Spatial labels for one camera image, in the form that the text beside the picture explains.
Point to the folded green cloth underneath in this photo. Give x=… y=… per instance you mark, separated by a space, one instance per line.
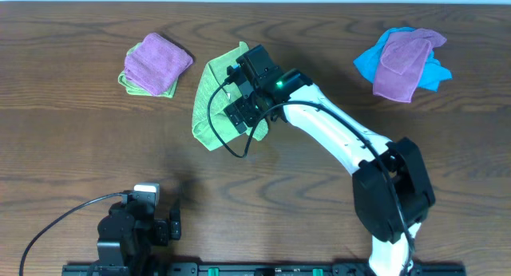
x=131 y=85

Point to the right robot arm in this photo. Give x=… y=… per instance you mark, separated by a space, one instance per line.
x=391 y=187

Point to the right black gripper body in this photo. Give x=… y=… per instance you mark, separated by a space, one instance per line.
x=248 y=108

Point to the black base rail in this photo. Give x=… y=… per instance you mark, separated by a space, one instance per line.
x=194 y=269

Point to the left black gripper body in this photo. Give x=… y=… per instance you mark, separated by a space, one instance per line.
x=172 y=226

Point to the crumpled purple cloth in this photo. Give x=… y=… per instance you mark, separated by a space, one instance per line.
x=402 y=63

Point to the crumpled blue cloth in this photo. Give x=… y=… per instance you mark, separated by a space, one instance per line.
x=434 y=73

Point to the light green microfiber cloth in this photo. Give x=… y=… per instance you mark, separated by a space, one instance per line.
x=213 y=76

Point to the folded purple cloth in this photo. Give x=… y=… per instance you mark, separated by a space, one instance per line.
x=153 y=46

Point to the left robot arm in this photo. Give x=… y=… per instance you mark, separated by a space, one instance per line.
x=128 y=234

